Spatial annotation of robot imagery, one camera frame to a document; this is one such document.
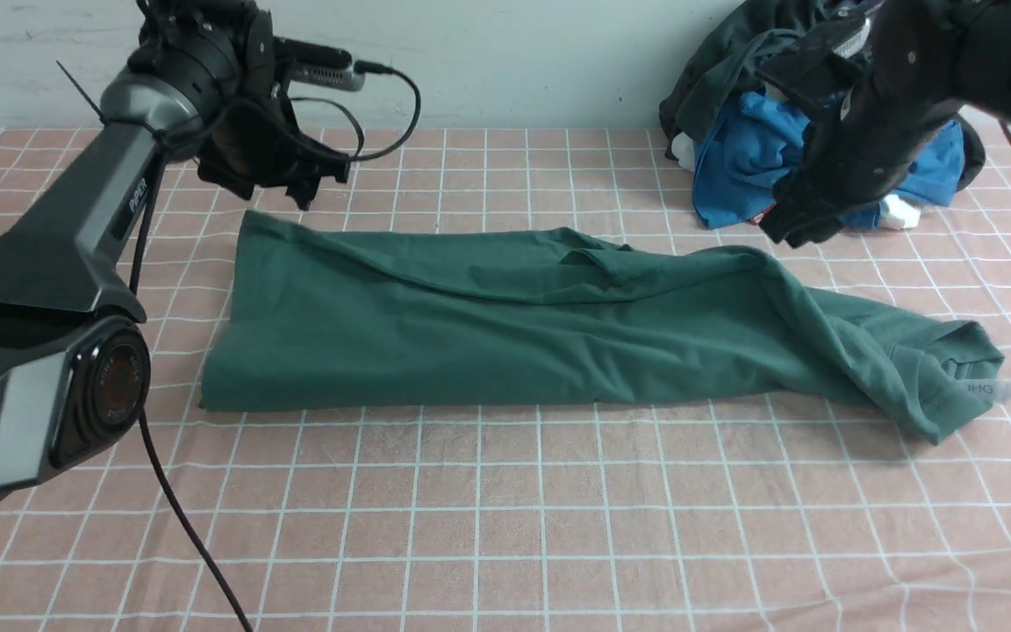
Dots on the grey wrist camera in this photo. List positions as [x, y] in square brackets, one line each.
[327, 67]

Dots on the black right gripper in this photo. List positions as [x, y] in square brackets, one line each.
[905, 96]

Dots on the dark grey garment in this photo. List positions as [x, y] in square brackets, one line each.
[725, 66]

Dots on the blue garment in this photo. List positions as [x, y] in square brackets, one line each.
[758, 139]

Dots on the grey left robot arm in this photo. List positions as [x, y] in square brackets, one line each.
[207, 81]

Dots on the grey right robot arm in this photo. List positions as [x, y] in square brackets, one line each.
[981, 76]

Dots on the green long-sleeved shirt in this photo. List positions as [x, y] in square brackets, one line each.
[559, 318]

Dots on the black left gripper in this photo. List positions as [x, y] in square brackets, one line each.
[259, 142]

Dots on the pink grid tablecloth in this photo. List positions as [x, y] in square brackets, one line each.
[773, 514]

